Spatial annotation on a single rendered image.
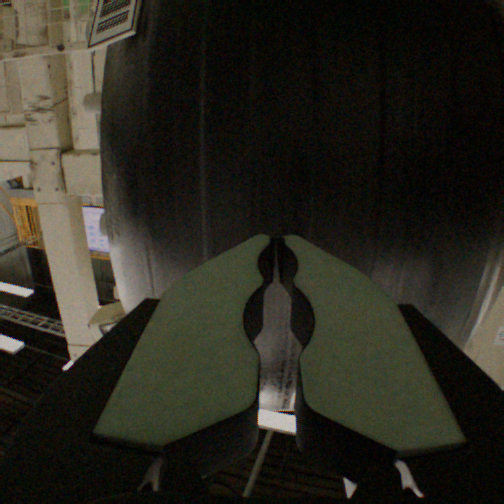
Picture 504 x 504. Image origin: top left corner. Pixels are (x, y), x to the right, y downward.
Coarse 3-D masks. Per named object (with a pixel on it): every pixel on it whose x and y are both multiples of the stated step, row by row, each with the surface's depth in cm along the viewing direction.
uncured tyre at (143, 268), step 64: (192, 0) 20; (256, 0) 20; (320, 0) 20; (384, 0) 20; (448, 0) 20; (128, 64) 22; (192, 64) 20; (256, 64) 20; (320, 64) 20; (384, 64) 20; (448, 64) 20; (128, 128) 22; (192, 128) 21; (256, 128) 20; (320, 128) 20; (384, 128) 20; (448, 128) 20; (128, 192) 23; (192, 192) 21; (256, 192) 21; (320, 192) 21; (384, 192) 21; (448, 192) 21; (128, 256) 25; (192, 256) 23; (384, 256) 22; (448, 256) 22; (448, 320) 24
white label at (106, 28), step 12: (108, 0) 23; (120, 0) 22; (132, 0) 22; (96, 12) 23; (108, 12) 22; (120, 12) 22; (132, 12) 21; (96, 24) 23; (108, 24) 22; (120, 24) 22; (132, 24) 21; (96, 36) 22; (108, 36) 22; (120, 36) 21; (96, 48) 22
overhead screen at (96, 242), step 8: (88, 208) 432; (96, 208) 428; (88, 216) 436; (96, 216) 432; (88, 224) 441; (96, 224) 437; (88, 232) 445; (96, 232) 441; (88, 240) 450; (96, 240) 446; (104, 240) 442; (96, 248) 450; (104, 248) 446
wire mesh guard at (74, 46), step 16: (16, 0) 69; (48, 0) 69; (0, 16) 71; (0, 32) 72; (64, 32) 72; (0, 48) 73; (32, 48) 73; (48, 48) 73; (64, 48) 73; (80, 48) 73
